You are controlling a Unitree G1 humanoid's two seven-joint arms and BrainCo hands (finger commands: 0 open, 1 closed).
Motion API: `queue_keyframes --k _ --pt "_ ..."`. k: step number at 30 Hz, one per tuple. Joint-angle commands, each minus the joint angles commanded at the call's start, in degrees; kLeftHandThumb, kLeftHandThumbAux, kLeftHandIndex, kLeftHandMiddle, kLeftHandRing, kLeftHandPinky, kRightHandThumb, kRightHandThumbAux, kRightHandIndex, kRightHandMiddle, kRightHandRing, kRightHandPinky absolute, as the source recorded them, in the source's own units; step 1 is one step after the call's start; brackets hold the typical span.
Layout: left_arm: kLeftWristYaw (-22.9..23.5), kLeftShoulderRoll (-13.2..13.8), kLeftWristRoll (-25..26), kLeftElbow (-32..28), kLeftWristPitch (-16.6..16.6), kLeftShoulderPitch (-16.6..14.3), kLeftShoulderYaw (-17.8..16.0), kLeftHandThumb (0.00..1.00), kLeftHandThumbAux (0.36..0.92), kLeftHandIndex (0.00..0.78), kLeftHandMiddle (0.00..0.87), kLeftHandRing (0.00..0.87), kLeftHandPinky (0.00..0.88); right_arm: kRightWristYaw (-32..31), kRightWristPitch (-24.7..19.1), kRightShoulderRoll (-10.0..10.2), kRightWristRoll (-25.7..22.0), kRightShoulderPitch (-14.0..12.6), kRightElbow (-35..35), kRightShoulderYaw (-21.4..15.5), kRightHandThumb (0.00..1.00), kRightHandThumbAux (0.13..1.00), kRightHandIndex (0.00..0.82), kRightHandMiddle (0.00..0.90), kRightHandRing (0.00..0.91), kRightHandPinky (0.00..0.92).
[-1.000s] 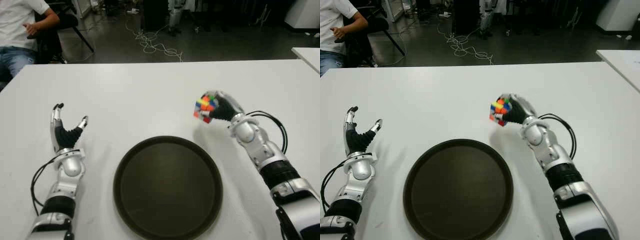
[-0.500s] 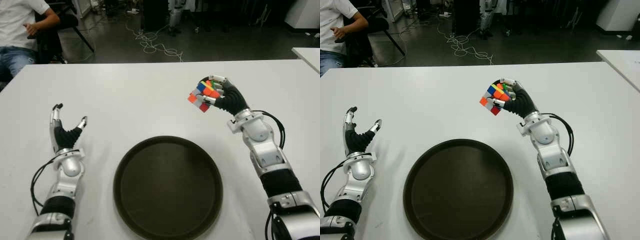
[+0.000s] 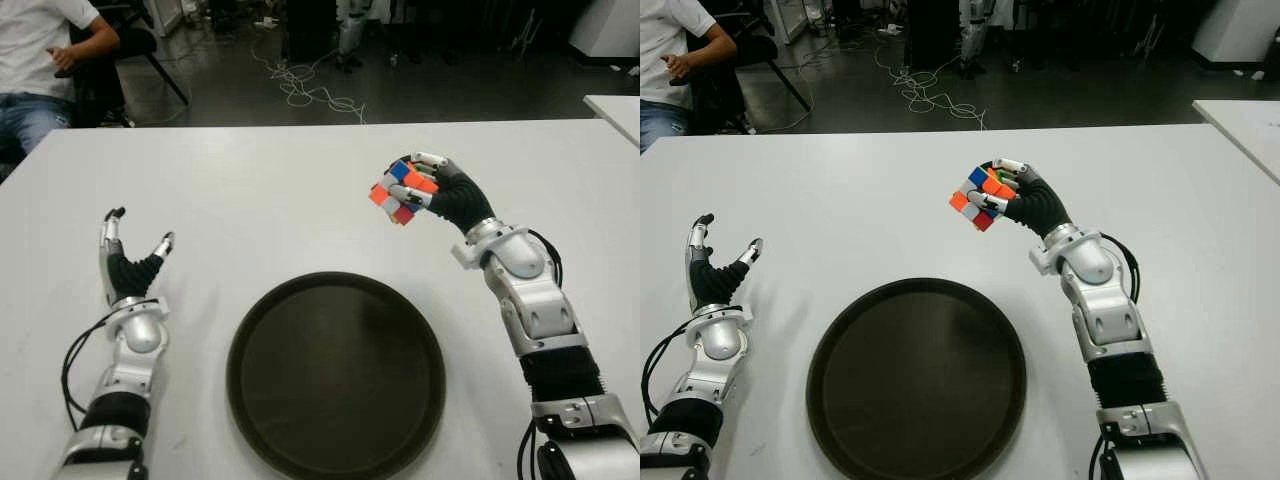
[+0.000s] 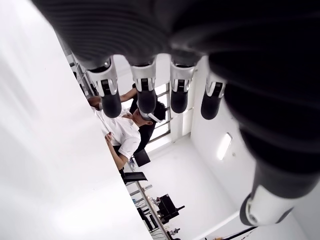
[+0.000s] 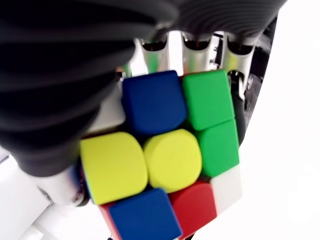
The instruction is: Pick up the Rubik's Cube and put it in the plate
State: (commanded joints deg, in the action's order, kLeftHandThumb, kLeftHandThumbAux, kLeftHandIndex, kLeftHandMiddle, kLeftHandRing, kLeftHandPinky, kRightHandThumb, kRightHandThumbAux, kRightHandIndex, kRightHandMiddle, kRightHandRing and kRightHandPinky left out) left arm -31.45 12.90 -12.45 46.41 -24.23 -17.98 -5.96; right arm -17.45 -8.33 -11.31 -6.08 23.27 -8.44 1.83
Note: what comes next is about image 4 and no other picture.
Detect dark framed window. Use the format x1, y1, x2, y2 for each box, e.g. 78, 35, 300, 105
149, 83, 196, 143

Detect rectangular ceiling light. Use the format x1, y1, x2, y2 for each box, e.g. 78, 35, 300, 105
216, 132, 233, 161

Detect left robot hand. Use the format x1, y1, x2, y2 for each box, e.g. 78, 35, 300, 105
31, 0, 320, 227

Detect white VR headset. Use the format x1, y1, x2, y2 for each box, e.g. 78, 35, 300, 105
139, 111, 166, 124

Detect black boxy equipment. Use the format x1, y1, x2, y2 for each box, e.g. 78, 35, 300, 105
156, 194, 186, 223

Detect small tilted black monitor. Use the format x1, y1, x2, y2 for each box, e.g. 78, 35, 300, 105
133, 149, 151, 167

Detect seated person white shirt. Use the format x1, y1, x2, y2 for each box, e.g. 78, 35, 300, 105
87, 96, 141, 171

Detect black boom pole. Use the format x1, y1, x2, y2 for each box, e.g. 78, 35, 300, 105
224, 226, 258, 240

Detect standing person black clothes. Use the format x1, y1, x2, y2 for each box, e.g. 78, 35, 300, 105
120, 83, 167, 155

